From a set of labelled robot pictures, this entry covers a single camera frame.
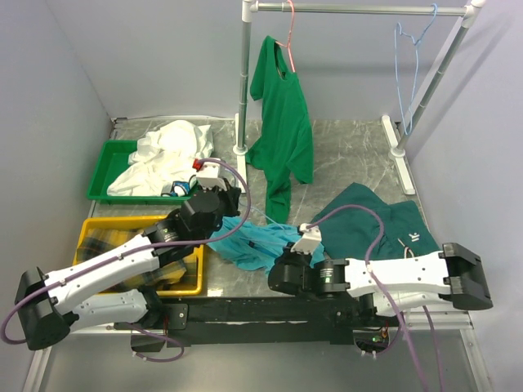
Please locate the grey white clothes rack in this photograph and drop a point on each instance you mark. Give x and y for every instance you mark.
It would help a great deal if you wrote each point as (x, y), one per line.
(397, 144)

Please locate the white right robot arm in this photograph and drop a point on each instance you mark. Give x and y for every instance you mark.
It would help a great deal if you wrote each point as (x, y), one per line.
(454, 274)

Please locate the white shirt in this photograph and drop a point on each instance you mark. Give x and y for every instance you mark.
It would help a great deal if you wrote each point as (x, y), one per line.
(162, 157)

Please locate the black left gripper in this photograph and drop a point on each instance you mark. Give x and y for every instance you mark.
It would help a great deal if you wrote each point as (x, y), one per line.
(231, 197)

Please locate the blue wire hanger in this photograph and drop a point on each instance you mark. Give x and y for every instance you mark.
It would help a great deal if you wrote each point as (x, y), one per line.
(407, 111)
(259, 214)

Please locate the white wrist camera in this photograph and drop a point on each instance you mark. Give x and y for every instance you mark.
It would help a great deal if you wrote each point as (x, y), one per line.
(208, 174)
(310, 239)

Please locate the pink wire hanger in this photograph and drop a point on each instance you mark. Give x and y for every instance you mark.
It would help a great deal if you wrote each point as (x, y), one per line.
(288, 44)

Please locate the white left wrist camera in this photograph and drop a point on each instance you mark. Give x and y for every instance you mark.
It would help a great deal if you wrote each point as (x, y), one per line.
(208, 174)

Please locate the yellow plaid cloth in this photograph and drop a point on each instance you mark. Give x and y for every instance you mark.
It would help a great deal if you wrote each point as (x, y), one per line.
(99, 241)

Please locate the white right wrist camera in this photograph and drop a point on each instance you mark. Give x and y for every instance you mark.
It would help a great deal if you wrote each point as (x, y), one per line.
(310, 239)

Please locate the light blue t shirt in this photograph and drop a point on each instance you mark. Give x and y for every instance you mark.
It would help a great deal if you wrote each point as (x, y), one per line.
(236, 250)

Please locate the green plastic tray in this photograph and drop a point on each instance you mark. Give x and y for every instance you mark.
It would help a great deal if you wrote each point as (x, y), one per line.
(111, 163)

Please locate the blue white small item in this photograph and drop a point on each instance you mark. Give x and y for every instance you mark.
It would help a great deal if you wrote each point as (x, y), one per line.
(179, 188)

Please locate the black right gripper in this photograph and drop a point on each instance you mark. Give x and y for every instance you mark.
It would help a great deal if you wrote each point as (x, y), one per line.
(288, 255)

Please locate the dark teal garment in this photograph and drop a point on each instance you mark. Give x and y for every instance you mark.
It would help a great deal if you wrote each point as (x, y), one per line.
(349, 233)

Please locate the yellow plastic bin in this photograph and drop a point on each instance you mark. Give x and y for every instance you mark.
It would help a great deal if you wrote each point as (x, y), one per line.
(142, 222)

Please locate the green t shirt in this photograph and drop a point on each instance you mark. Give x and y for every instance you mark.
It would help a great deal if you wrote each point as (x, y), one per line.
(285, 148)

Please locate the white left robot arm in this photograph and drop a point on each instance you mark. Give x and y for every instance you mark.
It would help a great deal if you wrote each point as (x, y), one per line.
(51, 306)

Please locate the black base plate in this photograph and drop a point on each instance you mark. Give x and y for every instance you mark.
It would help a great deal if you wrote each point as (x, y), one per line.
(277, 319)

